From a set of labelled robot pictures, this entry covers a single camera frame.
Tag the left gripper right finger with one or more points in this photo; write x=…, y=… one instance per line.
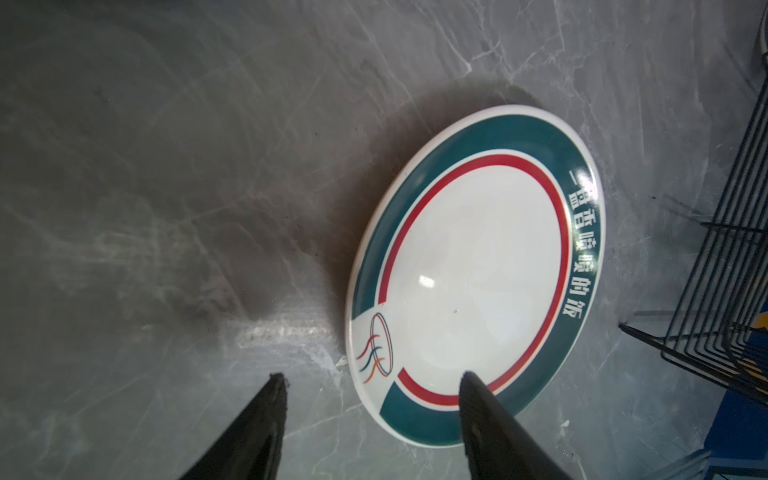
x=496, y=445

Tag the black wire dish rack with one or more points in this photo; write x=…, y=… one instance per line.
x=711, y=332

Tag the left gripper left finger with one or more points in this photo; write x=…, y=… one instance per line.
x=250, y=448

